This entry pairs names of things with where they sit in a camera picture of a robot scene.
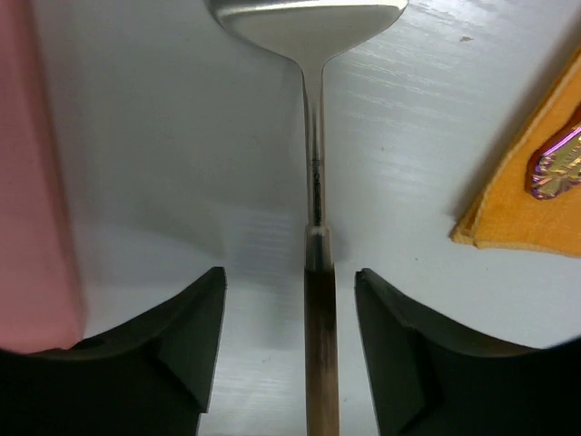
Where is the iridescent table knife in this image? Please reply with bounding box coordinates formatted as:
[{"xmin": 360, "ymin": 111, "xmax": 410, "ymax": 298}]
[{"xmin": 526, "ymin": 123, "xmax": 580, "ymax": 200}]

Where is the pink plastic tray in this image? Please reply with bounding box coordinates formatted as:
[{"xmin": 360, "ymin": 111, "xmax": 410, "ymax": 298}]
[{"xmin": 1, "ymin": 1, "xmax": 85, "ymax": 353}]

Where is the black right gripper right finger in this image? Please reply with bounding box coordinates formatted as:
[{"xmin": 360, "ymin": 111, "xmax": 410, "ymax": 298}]
[{"xmin": 355, "ymin": 269, "xmax": 580, "ymax": 435}]

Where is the orange cloth placemat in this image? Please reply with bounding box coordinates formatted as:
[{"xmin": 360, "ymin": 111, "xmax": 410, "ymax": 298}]
[{"xmin": 450, "ymin": 51, "xmax": 580, "ymax": 258}]

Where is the steel cake server wooden handle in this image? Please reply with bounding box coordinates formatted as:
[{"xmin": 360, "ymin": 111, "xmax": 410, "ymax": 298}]
[{"xmin": 206, "ymin": 1, "xmax": 408, "ymax": 435}]

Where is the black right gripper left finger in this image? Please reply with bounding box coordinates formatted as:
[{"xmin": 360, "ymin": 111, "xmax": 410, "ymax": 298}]
[{"xmin": 1, "ymin": 267, "xmax": 226, "ymax": 435}]

